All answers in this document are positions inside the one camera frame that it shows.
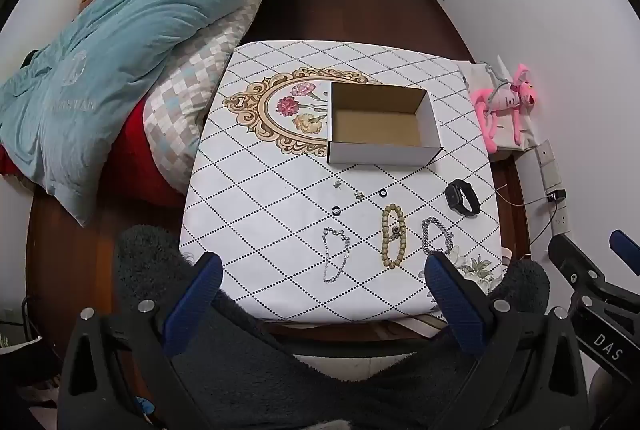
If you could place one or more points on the pink plush toy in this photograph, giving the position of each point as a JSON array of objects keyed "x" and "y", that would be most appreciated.
[{"x": 520, "y": 97}]

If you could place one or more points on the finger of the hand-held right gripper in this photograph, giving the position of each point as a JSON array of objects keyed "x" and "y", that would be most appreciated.
[
  {"x": 626, "y": 246},
  {"x": 575, "y": 260}
]

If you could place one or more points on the red blanket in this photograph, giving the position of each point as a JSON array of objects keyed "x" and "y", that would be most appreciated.
[{"x": 135, "y": 160}]

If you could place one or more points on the cardboard box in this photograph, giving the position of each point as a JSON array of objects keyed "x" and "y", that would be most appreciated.
[{"x": 382, "y": 127}]

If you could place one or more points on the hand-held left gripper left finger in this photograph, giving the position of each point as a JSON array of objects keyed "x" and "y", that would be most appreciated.
[{"x": 192, "y": 305}]

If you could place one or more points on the white wall socket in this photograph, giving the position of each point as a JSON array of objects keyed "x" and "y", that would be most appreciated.
[
  {"x": 561, "y": 220},
  {"x": 546, "y": 154}
]

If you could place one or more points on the black smartwatch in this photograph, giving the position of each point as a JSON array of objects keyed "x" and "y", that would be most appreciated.
[{"x": 462, "y": 197}]

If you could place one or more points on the white paper bag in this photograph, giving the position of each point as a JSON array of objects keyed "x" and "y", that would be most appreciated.
[{"x": 475, "y": 72}]

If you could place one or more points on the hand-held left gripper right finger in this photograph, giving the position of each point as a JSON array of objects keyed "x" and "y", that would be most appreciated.
[{"x": 452, "y": 305}]

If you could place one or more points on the checkered bed sheet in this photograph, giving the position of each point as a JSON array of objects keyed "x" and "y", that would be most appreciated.
[{"x": 200, "y": 75}]

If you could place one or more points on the light blue duvet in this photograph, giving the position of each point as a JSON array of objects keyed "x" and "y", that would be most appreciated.
[{"x": 140, "y": 35}]

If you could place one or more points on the black plug charger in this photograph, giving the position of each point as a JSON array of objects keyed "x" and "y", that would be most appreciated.
[{"x": 556, "y": 196}]

